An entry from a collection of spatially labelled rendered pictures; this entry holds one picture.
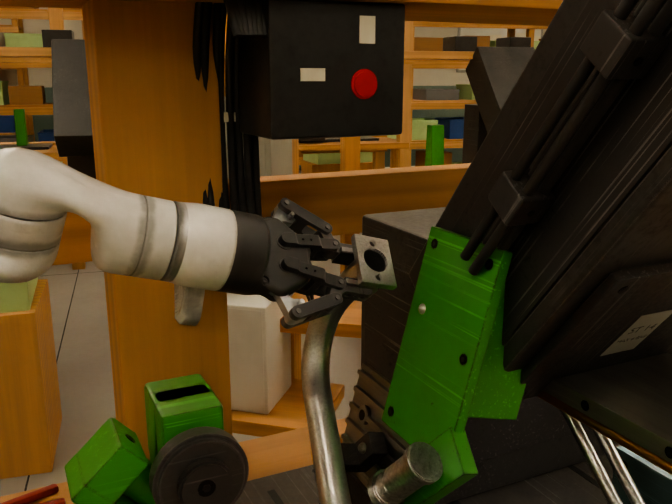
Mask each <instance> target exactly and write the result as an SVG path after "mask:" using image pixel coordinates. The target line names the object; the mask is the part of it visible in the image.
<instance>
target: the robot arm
mask: <svg viewBox="0 0 672 504"><path fill-rule="evenodd" d="M67 212H71V213H75V214H77V215H79V216H81V217H82V218H84V219H85V220H86V221H88V222H89V223H90V224H91V256H92V260H93V263H94V264H95V266H96V267H97V268H98V269H100V270H102V271H104V272H108V273H112V274H119V275H126V276H132V277H139V278H146V279H154V280H161V281H166V282H169V283H173V284H174V293H175V294H174V297H175V298H174V300H175V301H174V302H175V319H176V321H177V322H178V323H179V324H182V325H191V326H196V325H197V324H198V323H199V321H200V318H201V314H202V308H203V301H204V295H205V290H211V291H218V292H226V293H233V294H240V295H261V296H263V297H265V298H267V299H268V300H270V301H272V302H277V304H278V306H279V308H280V310H281V312H282V314H283V316H284V317H283V318H282V319H281V325H282V326H283V327H284V328H286V329H290V328H293V327H295V326H298V325H301V324H304V323H307V322H309V321H312V320H315V319H318V318H320V317H323V316H326V315H328V314H330V313H331V312H332V311H333V310H334V309H335V308H336V307H337V306H338V305H340V304H341V303H342V301H343V299H349V300H355V301H361V302H362V301H365V300H367V299H368V298H370V297H371V296H372V295H373V294H374V293H376V292H377V291H378V288H374V287H368V286H361V285H359V284H358V279H355V278H350V277H345V278H342V277H340V276H336V275H333V274H330V273H327V272H325V269H324V268H321V267H318V266H315V265H312V263H311V261H327V260H328V259H331V262H332V263H334V264H341V265H348V266H349V265H350V264H351V263H352V262H353V261H354V254H353V248H352V245H350V244H344V243H340V242H339V241H338V240H337V239H334V237H333V235H332V233H331V232H332V230H333V228H332V226H331V225H330V224H329V223H328V222H326V221H324V220H323V219H321V218H319V217H318V216H316V215H314V214H313V213H311V212H309V211H308V210H306V209H304V208H303V207H301V206H299V205H298V204H296V203H294V202H293V201H291V200H289V199H288V198H282V199H281V200H280V202H279V203H278V204H277V206H276V207H275V208H274V210H273V211H272V212H271V217H272V218H267V219H264V218H263V217H261V216H260V215H256V214H251V213H246V212H241V211H236V210H231V209H226V208H221V207H216V206H211V205H206V204H200V203H189V202H177V201H171V200H166V199H160V198H155V197H150V196H145V195H141V194H135V193H131V192H128V191H125V190H122V189H119V188H116V187H114V186H111V185H109V184H106V183H104V182H101V181H99V180H97V179H94V178H92V177H90V176H88V175H86V174H83V173H81V172H79V171H77V170H75V169H73V168H71V167H69V166H68V165H66V164H64V163H62V162H60V161H58V160H56V159H54V158H52V157H50V156H47V155H45V154H43V153H40V152H38V151H35V150H31V149H26V148H19V147H12V148H3V149H0V282H1V283H22V282H27V281H30V280H33V279H35V278H37V277H39V276H40V275H42V274H43V273H45V272H46V271H47V270H48V269H49V268H50V267H51V266H52V264H53V263H54V261H55V259H56V257H57V254H58V250H59V246H60V241H61V237H62V233H63V229H64V225H65V220H66V216H67ZM307 225H309V226H311V227H313V228H315V229H316V230H317V231H315V230H313V229H311V228H310V227H308V226H307ZM296 233H297V234H296ZM295 292H296V293H299V294H303V295H306V296H310V295H317V296H320V297H319V298H316V299H313V300H310V301H307V302H305V300H304V299H293V298H291V297H290V295H291V294H293V293H295Z"/></svg>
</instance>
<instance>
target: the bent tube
mask: <svg viewBox="0 0 672 504"><path fill-rule="evenodd" d="M351 242H352V248H353V254H354V261H353V262H352V263H351V264H350V265H349V266H348V267H347V268H346V269H345V270H344V271H343V272H342V273H341V274H340V275H339V276H340V277H342V278H345V277H350V278H355V279H358V284H359V285H361V286H368V287H374V288H380V289H387V290H394V289H395V288H396V287H397V284H396V279H395V274H394V269H393V264H392V259H391V254H390V249H389V244H388V240H385V239H380V238H375V237H370V236H365V235H360V234H353V235H352V237H351ZM354 301H355V300H349V299H343V301H342V303H341V304H340V305H338V306H337V307H336V308H335V309H334V310H333V311H332V312H331V313H330V314H328V315H326V316H323V317H320V318H318V319H315V320H312V321H309V325H308V328H307V332H306V336H305V341H304V347H303V355H302V390H303V397H304V404H305V410H306V417H307V423H308V430H309V436H310V442H311V449H312V455H313V462H314V468H315V474H316V481H317V487H318V494H319V500H320V504H352V503H351V498H350V492H349V487H348V481H347V476H346V470H345V465H344V459H343V454H342V448H341V443H340V437H339V432H338V426H337V421H336V415H335V410H334V404H333V399H332V393H331V387H330V376H329V365H330V353H331V347H332V342H333V338H334V334H335V331H336V328H337V326H338V323H339V321H340V319H341V317H342V315H343V313H344V312H345V310H346V309H347V308H348V306H349V305H350V304H351V303H353V302H354Z"/></svg>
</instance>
